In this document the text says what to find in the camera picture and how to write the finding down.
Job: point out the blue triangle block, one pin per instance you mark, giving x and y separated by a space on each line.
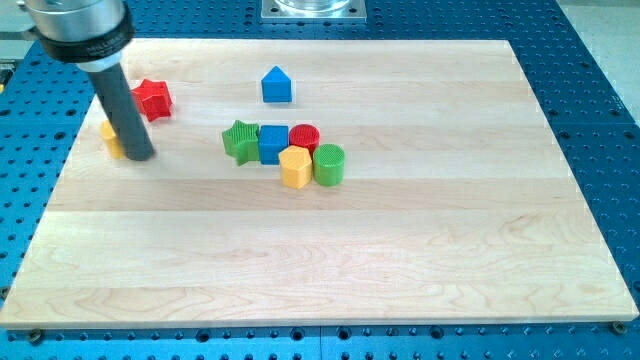
276 86

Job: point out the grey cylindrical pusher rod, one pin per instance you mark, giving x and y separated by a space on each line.
114 94

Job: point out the wooden board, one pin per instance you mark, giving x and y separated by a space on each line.
457 204

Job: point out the red cylinder block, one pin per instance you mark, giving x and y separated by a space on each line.
306 136

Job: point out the right board clamp screw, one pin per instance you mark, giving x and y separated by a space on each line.
618 328

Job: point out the green star block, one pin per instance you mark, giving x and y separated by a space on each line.
241 142

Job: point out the green cylinder block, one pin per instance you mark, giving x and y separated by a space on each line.
329 161

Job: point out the board clamp screw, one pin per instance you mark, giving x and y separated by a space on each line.
618 328
35 336

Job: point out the yellow pentagon block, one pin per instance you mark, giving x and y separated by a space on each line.
296 167

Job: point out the clear robot base plate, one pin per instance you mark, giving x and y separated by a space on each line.
313 10

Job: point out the left board clamp screw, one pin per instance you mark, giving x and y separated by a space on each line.
35 336

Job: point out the yellow block behind rod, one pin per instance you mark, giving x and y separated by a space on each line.
111 141

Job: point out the blue cube block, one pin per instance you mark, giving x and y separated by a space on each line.
272 140

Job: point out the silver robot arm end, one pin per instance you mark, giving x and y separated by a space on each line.
88 33

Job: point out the red star block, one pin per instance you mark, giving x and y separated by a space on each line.
152 99

